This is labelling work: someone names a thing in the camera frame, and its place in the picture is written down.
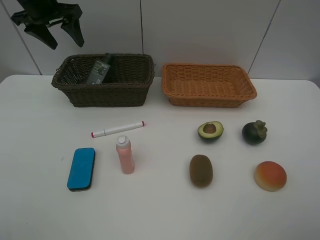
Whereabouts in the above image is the pink bottle white cap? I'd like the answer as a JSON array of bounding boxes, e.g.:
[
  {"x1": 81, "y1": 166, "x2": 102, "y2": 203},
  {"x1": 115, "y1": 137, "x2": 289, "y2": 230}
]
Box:
[{"x1": 116, "y1": 135, "x2": 135, "y2": 174}]

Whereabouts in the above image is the orange red mango half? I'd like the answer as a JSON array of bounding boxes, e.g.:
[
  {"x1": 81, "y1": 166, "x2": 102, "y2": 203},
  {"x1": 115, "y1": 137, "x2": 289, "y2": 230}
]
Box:
[{"x1": 253, "y1": 161, "x2": 287, "y2": 192}]

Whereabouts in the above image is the dark brown wicker basket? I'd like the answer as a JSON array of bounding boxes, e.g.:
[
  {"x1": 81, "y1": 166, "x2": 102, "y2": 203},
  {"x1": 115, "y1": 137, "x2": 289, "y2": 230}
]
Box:
[{"x1": 51, "y1": 53, "x2": 155, "y2": 108}]

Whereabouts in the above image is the blue whiteboard eraser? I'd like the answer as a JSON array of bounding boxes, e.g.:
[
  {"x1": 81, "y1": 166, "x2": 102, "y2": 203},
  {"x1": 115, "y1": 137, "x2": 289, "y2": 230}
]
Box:
[{"x1": 67, "y1": 147, "x2": 96, "y2": 192}]

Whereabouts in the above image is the halved avocado with pit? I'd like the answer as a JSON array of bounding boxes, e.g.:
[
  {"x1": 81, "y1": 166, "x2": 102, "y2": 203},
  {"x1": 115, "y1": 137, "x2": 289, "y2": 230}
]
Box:
[{"x1": 197, "y1": 121, "x2": 224, "y2": 143}]

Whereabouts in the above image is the dark purple mangosteen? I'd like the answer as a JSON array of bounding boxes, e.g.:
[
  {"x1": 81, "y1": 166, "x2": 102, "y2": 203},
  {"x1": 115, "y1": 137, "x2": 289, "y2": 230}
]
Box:
[{"x1": 241, "y1": 120, "x2": 268, "y2": 145}]

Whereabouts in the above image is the orange wicker basket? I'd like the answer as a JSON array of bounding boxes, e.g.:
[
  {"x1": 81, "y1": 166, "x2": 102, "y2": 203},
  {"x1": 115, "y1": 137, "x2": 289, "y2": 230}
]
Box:
[{"x1": 161, "y1": 63, "x2": 257, "y2": 108}]

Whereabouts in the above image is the dark green pump bottle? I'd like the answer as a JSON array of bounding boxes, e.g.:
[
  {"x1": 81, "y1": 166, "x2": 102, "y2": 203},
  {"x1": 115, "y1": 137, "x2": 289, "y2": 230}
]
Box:
[{"x1": 85, "y1": 53, "x2": 114, "y2": 85}]

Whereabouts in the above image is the white marker pen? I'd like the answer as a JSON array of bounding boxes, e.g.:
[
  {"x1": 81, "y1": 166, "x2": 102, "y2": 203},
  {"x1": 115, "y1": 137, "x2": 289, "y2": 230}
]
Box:
[{"x1": 90, "y1": 121, "x2": 145, "y2": 138}]

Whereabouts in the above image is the brown kiwi fruit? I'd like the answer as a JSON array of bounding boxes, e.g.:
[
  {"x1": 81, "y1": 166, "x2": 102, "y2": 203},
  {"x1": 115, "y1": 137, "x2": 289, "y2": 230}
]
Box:
[{"x1": 189, "y1": 154, "x2": 213, "y2": 188}]

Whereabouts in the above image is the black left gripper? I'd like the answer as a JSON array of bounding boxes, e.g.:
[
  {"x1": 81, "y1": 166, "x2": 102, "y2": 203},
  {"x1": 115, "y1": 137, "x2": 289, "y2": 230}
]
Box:
[{"x1": 10, "y1": 0, "x2": 85, "y2": 50}]

